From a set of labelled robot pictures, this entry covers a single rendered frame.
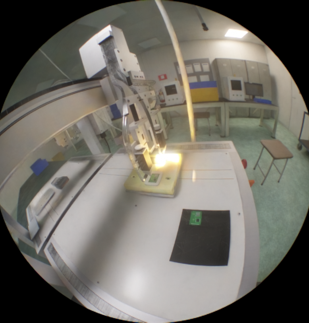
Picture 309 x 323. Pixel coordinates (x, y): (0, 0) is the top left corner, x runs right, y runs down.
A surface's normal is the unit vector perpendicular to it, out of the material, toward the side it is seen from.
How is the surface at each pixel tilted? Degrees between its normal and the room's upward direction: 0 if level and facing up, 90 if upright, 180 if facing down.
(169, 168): 0
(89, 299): 0
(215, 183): 0
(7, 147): 90
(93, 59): 90
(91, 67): 90
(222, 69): 90
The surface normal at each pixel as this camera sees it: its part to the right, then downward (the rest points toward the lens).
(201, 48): -0.31, 0.62
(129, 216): -0.26, -0.79
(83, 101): 0.91, -0.01
